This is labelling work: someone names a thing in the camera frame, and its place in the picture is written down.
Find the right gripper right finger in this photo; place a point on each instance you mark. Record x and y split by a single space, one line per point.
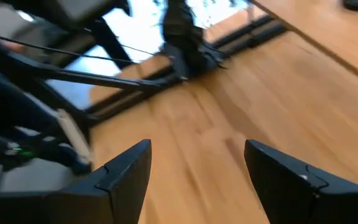
306 199

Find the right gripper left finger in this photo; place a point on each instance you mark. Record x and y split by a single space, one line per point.
73 208

